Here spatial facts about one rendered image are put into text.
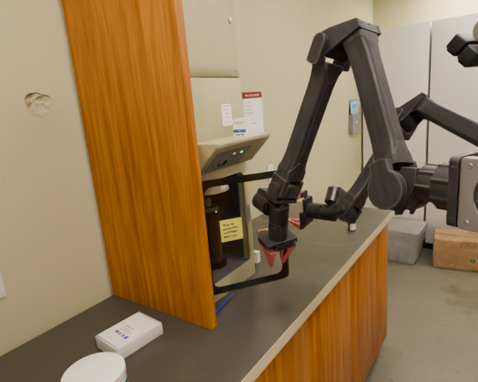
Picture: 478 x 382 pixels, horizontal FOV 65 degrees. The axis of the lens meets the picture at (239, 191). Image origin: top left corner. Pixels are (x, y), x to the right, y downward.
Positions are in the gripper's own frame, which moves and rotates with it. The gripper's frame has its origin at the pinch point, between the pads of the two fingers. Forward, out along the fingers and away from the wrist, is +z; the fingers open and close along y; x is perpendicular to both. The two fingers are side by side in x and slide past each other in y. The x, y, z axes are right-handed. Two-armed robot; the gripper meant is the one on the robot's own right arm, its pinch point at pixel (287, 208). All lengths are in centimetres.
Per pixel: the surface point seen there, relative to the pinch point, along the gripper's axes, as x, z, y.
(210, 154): 40.0, 2.6, 29.0
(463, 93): -271, -31, 25
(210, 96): 26, 12, 45
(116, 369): 87, -5, -8
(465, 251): -231, -45, -108
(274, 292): 20.6, -3.8, -25.5
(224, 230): 34.2, 5.4, 2.2
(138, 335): 67, 15, -20
